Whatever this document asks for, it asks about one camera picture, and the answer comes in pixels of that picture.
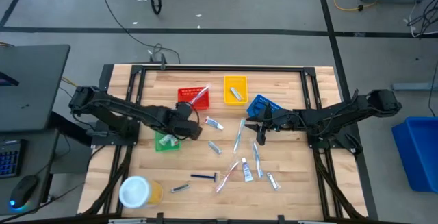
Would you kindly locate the clear red toothbrush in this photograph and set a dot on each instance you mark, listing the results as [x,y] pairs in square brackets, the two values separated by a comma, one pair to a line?
[226,177]
[201,93]

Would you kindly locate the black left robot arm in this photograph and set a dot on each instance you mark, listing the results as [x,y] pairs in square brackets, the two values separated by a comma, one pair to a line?
[116,111]

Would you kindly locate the black computer keyboard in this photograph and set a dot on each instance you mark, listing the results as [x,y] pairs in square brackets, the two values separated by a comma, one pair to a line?
[9,159]

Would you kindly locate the small white green toothpaste tube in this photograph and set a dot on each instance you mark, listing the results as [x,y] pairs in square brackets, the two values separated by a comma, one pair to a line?
[168,140]

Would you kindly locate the green plastic basket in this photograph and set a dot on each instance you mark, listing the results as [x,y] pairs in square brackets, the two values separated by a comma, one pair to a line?
[161,148]

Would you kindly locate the grey floor foot bar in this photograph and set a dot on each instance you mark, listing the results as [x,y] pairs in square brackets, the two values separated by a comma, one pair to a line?
[414,87]

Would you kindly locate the blue plastic basket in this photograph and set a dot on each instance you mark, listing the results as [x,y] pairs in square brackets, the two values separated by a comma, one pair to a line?
[258,104]

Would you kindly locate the white purple toothpaste tube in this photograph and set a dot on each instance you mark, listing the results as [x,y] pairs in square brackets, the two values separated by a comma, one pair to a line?
[247,171]

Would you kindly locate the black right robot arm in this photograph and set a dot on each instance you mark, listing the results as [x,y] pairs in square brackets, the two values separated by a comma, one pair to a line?
[342,114]

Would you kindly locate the grey side desk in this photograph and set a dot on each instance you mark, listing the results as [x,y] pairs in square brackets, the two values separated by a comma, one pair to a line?
[31,87]

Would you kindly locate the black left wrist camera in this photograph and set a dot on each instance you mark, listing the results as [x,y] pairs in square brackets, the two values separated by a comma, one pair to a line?
[184,109]

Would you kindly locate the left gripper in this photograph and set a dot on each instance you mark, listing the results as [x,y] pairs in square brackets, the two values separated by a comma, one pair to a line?
[186,129]

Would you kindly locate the wrapped light blue toothbrush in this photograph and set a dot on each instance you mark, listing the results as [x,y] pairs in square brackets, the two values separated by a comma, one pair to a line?
[257,160]

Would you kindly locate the dark blue disposable razor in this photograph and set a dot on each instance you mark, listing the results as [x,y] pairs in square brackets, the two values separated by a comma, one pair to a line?
[203,176]

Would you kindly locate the yellow plastic basket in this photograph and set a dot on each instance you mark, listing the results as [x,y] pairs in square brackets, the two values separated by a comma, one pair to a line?
[236,81]

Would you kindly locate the black computer mouse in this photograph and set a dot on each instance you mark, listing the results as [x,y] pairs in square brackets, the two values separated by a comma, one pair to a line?
[23,190]

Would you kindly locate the small silver foil packet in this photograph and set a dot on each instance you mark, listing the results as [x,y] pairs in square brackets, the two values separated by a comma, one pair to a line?
[215,147]
[236,94]
[273,181]

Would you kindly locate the red plastic basket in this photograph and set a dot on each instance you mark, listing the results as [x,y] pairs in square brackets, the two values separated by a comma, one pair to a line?
[186,95]

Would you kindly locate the yellow jar with white lid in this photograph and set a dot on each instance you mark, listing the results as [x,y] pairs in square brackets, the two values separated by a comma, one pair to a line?
[135,191]

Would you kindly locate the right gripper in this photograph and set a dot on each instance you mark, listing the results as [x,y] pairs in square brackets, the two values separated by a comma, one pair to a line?
[279,119]

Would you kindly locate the large blue plastic bin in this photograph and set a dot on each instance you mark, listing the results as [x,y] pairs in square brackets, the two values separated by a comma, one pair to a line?
[419,152]

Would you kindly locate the black aluminium table frame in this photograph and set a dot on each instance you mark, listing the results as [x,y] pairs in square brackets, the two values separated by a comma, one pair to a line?
[222,68]

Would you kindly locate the teal toothbrush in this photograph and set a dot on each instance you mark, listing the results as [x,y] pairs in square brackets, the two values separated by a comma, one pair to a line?
[239,136]

